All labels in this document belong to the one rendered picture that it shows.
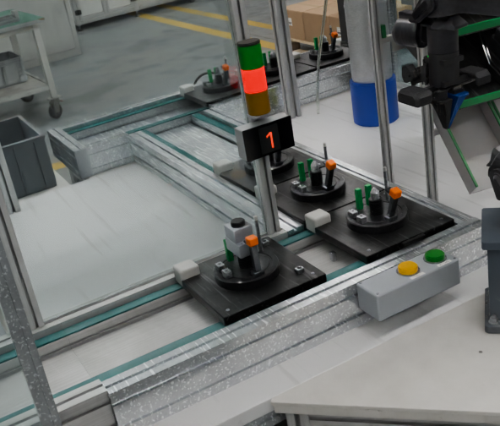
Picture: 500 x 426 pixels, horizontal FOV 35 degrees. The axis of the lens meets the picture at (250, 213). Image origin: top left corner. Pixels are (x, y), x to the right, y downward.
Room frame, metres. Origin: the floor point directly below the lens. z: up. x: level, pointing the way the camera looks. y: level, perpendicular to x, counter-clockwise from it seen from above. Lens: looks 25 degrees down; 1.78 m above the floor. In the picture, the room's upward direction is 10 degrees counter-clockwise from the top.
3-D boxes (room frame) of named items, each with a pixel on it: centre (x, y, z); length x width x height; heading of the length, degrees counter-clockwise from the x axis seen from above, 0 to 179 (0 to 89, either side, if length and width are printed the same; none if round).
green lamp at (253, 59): (1.63, -0.06, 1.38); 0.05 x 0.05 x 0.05
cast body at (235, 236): (1.47, 0.03, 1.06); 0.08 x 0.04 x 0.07; 25
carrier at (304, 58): (3.14, -0.42, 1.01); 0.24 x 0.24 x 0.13; 25
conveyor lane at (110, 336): (1.50, 0.00, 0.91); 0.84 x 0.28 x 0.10; 115
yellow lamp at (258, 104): (1.63, -0.06, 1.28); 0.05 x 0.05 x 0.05
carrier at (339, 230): (1.60, -0.28, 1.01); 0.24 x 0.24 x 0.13; 25
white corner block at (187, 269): (1.51, 0.16, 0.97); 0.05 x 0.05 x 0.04; 25
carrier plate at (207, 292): (1.46, 0.03, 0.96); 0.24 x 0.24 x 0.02; 25
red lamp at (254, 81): (1.63, -0.06, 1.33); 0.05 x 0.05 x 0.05
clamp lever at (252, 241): (1.42, 0.01, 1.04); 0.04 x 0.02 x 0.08; 25
